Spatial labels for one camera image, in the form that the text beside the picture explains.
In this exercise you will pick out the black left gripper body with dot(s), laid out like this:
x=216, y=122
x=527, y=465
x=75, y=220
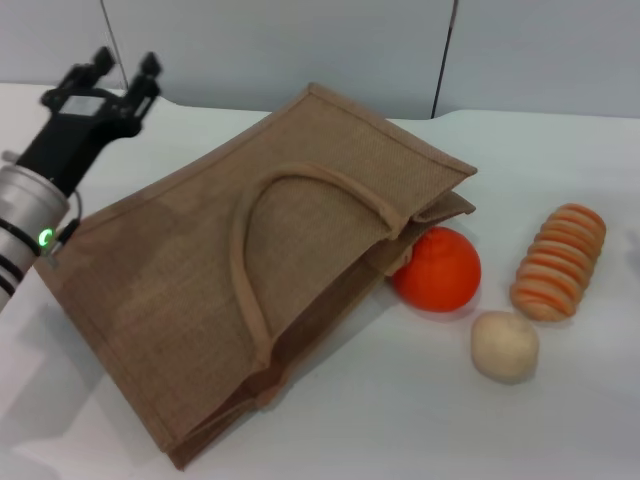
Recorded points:
x=75, y=140

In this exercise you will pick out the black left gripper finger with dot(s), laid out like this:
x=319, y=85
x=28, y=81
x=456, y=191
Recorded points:
x=102, y=59
x=147, y=80

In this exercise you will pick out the brown jute handbag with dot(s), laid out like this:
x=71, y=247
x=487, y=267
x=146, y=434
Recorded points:
x=200, y=280

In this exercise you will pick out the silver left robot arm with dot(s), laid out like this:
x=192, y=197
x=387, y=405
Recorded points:
x=25, y=215

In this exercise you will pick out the orange round fruit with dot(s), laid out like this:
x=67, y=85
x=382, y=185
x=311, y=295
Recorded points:
x=440, y=270

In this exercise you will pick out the beige potato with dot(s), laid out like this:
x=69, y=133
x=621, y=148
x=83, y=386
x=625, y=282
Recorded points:
x=505, y=347

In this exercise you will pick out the striped bread loaf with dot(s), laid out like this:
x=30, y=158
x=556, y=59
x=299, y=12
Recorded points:
x=560, y=260

